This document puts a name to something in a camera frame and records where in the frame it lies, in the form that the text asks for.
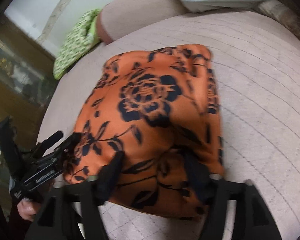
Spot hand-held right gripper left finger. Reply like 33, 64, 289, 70
25, 151, 127, 240

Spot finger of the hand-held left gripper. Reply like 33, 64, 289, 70
47, 133, 82, 167
34, 131, 64, 155

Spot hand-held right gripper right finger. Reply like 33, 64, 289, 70
185, 154, 290, 240

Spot orange floral shirt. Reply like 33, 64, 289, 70
62, 44, 225, 222

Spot person's left hand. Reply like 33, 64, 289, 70
17, 197, 44, 222

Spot wooden door with glass pane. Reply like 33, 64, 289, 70
0, 14, 59, 155

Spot green checkered pillow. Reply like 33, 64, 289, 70
52, 8, 103, 80

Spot floral wallpaper border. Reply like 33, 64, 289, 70
36, 0, 90, 43

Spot pink bolster cushion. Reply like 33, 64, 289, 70
97, 0, 190, 46

